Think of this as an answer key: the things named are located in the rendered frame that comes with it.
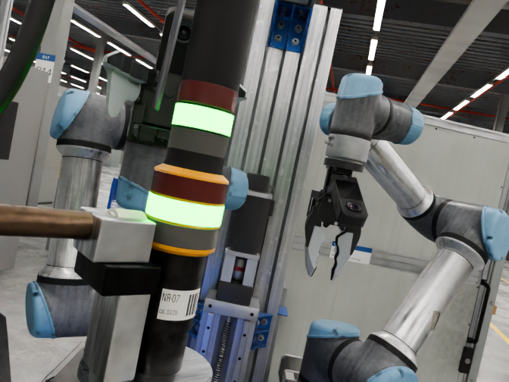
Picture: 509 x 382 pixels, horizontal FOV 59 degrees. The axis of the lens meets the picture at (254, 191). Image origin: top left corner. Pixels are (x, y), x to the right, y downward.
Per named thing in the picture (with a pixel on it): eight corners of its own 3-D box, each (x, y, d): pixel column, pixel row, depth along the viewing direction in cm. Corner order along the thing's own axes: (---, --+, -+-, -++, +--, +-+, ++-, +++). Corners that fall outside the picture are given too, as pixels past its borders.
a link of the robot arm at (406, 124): (386, 108, 94) (350, 94, 89) (432, 108, 85) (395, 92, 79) (379, 145, 95) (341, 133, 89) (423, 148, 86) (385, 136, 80)
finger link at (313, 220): (320, 251, 81) (338, 206, 80) (323, 253, 79) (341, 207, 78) (297, 242, 80) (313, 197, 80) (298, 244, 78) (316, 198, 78)
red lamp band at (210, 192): (174, 199, 23) (179, 176, 23) (136, 185, 26) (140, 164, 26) (239, 208, 26) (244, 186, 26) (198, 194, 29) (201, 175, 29)
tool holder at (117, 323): (78, 441, 20) (120, 229, 20) (34, 367, 25) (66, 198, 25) (232, 402, 26) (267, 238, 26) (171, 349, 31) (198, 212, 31)
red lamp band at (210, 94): (197, 101, 23) (202, 78, 23) (165, 100, 26) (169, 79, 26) (246, 116, 25) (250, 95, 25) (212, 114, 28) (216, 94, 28)
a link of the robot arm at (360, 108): (397, 82, 79) (363, 69, 74) (383, 144, 80) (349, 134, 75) (364, 85, 86) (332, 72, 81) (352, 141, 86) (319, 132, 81)
